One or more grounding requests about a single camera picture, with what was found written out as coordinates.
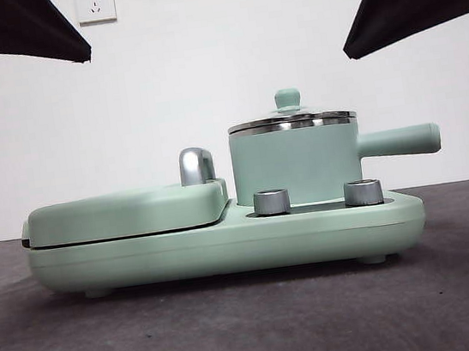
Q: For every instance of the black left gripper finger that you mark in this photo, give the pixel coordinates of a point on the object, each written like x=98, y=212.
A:
x=16, y=27

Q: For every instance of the glass lid with green knob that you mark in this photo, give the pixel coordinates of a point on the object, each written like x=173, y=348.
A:
x=288, y=99

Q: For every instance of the mint green breakfast machine base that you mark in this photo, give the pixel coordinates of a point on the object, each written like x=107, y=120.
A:
x=227, y=250

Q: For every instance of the white wall socket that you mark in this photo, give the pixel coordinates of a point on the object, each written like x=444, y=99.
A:
x=96, y=5

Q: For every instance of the silver control knob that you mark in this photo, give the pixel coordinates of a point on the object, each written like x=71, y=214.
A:
x=270, y=202
x=362, y=193

